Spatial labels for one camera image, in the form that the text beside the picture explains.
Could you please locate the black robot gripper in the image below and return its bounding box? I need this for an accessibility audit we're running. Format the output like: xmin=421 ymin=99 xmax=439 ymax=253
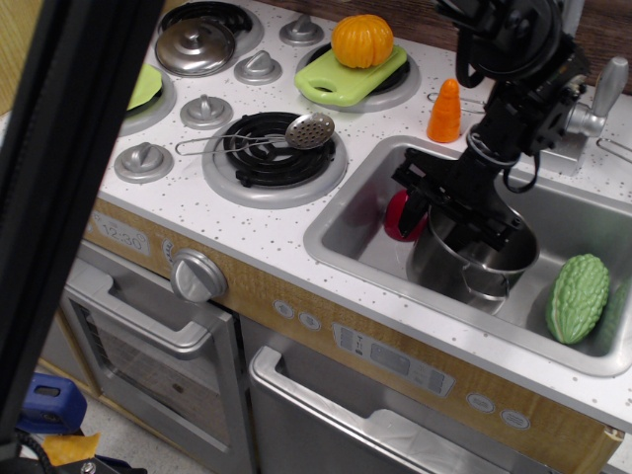
xmin=392 ymin=131 xmax=521 ymax=250

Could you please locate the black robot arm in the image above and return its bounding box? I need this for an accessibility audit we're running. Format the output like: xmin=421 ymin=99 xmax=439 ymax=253
xmin=393 ymin=1 xmax=590 ymax=250

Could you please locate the grey toy sink basin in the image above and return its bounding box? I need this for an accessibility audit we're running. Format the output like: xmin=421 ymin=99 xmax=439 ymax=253
xmin=304 ymin=136 xmax=631 ymax=376

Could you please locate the stainless steel pot lid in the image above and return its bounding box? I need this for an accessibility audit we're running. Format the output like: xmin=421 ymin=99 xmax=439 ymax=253
xmin=155 ymin=19 xmax=236 ymax=77

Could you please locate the red toy pepper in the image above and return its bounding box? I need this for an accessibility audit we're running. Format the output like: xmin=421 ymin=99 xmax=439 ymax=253
xmin=383 ymin=190 xmax=428 ymax=242

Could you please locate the orange toy carrot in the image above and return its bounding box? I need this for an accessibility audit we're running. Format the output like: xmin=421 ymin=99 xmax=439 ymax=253
xmin=427 ymin=79 xmax=461 ymax=143

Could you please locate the black back right burner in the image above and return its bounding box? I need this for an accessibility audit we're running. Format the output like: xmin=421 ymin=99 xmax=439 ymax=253
xmin=295 ymin=44 xmax=421 ymax=114

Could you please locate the metal slotted spoon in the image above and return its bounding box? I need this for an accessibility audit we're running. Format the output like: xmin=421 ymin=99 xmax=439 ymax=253
xmin=175 ymin=113 xmax=335 ymax=156

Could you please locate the green toy cutting board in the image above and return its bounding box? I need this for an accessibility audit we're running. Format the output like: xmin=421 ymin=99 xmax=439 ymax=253
xmin=294 ymin=45 xmax=407 ymax=107

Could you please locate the black front stove burner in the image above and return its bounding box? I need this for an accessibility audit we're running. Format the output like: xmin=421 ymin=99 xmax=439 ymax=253
xmin=201 ymin=112 xmax=349 ymax=209

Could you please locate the black stove burner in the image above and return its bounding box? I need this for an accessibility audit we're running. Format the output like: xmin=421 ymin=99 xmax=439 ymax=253
xmin=119 ymin=65 xmax=177 ymax=136
xmin=201 ymin=112 xmax=349 ymax=209

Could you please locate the orange toy pumpkin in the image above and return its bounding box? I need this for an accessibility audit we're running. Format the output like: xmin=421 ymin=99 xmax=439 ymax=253
xmin=331 ymin=14 xmax=394 ymax=69

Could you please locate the green toy bitter gourd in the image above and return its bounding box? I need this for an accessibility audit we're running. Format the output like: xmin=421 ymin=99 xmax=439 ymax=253
xmin=545 ymin=254 xmax=610 ymax=345

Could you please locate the silver toy faucet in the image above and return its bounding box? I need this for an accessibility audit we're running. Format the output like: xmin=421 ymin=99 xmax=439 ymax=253
xmin=540 ymin=56 xmax=629 ymax=176

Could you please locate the grey stovetop knob back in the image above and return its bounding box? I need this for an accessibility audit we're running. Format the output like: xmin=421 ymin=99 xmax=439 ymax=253
xmin=278 ymin=14 xmax=324 ymax=46

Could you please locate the grey stovetop knob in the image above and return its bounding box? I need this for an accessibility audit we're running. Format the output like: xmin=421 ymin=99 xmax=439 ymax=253
xmin=114 ymin=142 xmax=174 ymax=184
xmin=233 ymin=50 xmax=282 ymax=86
xmin=278 ymin=14 xmax=324 ymax=46
xmin=180 ymin=94 xmax=233 ymax=130

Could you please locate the grey stovetop knob upper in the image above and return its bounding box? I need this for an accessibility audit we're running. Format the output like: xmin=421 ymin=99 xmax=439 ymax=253
xmin=233 ymin=50 xmax=282 ymax=86

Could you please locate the silver oven dial right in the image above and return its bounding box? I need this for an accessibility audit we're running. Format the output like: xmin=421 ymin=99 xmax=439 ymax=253
xmin=170 ymin=249 xmax=228 ymax=303

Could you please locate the grey stovetop knob middle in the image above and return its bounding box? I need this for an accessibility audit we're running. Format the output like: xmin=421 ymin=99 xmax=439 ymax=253
xmin=180 ymin=94 xmax=233 ymax=130

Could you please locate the grey toy dishwasher door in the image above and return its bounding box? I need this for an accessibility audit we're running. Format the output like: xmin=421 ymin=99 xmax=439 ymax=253
xmin=249 ymin=346 xmax=549 ymax=473

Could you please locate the black back left burner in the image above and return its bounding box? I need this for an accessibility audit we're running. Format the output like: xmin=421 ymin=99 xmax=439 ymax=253
xmin=158 ymin=1 xmax=264 ymax=56

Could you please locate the grey stovetop knob front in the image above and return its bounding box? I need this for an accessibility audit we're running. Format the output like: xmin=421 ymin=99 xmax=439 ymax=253
xmin=114 ymin=142 xmax=174 ymax=184

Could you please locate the black left stove burner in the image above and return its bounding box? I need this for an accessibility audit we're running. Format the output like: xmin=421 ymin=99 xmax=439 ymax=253
xmin=119 ymin=65 xmax=177 ymax=136

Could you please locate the grey toy oven door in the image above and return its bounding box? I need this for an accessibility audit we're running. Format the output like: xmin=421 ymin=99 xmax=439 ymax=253
xmin=60 ymin=241 xmax=256 ymax=473

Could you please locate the green toy plate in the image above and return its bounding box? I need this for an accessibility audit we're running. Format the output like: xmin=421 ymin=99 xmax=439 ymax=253
xmin=127 ymin=64 xmax=162 ymax=111

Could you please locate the blue clamp tool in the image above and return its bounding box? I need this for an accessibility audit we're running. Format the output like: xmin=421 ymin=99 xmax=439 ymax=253
xmin=17 ymin=372 xmax=87 ymax=435

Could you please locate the black camera frame bar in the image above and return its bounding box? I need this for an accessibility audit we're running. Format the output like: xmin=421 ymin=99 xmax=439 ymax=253
xmin=1 ymin=1 xmax=162 ymax=446

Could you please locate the black cable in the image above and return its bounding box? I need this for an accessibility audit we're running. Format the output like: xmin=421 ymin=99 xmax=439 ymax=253
xmin=14 ymin=429 xmax=53 ymax=474

